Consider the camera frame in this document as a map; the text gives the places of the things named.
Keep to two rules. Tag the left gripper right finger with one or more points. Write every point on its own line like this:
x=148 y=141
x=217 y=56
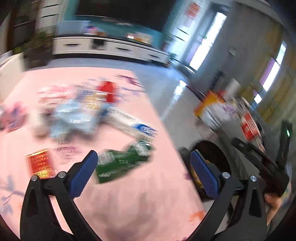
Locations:
x=238 y=213

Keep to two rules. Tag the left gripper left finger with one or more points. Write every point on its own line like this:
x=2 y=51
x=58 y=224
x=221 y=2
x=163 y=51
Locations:
x=38 y=219

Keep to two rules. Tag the red cigarette box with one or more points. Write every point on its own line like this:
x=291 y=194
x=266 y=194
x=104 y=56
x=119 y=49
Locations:
x=40 y=164

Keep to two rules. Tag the green snack wrapper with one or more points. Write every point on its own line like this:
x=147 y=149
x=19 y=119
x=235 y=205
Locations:
x=113 y=164

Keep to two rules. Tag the clear zip bag blue print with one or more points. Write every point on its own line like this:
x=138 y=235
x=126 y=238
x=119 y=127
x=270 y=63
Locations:
x=72 y=117

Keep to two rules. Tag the pink tissue packet wrapper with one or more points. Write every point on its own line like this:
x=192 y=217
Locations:
x=12 y=118

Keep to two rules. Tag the white blue toothpaste box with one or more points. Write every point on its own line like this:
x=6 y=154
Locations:
x=129 y=124

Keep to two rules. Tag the pink printed plastic bag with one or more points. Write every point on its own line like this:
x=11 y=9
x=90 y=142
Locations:
x=56 y=93

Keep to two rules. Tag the red foil snack wrapper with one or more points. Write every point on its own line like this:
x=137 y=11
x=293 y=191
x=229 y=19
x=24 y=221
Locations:
x=110 y=88

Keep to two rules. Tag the black trash bin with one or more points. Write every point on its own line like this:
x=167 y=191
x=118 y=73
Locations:
x=205 y=163

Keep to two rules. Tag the person's right hand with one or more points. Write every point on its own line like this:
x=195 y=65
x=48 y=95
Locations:
x=275 y=203

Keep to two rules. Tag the red white carton box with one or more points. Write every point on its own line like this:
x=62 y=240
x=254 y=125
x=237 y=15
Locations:
x=248 y=126

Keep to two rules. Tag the orange shopping bag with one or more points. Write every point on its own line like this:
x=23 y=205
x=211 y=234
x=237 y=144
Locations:
x=210 y=99

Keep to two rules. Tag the leafy plant in dark pot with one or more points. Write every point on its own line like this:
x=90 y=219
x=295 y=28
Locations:
x=38 y=51

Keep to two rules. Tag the white tv cabinet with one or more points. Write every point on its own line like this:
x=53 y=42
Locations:
x=86 y=45

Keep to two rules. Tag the black television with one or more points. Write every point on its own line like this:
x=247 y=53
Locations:
x=151 y=13

